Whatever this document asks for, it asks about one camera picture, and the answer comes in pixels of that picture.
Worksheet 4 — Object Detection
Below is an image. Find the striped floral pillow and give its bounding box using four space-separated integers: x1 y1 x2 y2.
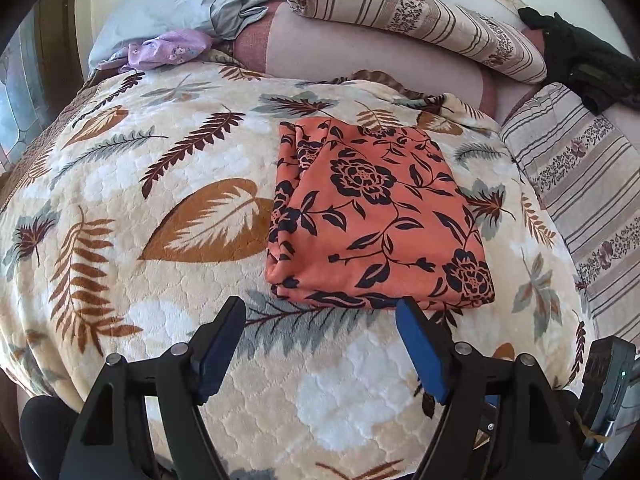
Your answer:
288 0 547 84

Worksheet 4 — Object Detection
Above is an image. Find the pink bolster cushion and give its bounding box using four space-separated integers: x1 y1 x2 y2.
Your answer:
231 1 540 122

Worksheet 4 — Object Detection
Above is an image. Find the orange floral blouse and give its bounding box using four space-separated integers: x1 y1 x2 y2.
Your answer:
266 117 495 310

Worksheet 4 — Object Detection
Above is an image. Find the stained glass window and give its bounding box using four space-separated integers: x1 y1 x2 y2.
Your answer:
0 11 50 172

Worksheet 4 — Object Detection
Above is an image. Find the black clothes pile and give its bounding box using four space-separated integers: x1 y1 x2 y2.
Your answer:
518 6 639 115

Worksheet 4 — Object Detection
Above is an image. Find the cream leaf-pattern fleece blanket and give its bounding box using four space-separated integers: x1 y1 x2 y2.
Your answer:
1 62 593 479

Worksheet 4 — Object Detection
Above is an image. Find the small purple garment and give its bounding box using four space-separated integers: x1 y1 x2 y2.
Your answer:
96 29 214 73

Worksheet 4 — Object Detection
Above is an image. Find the striped floral quilt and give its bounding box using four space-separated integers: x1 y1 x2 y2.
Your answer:
501 84 639 344

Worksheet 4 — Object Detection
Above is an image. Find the grey-blue pillow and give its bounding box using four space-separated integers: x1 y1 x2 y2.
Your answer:
88 0 273 70

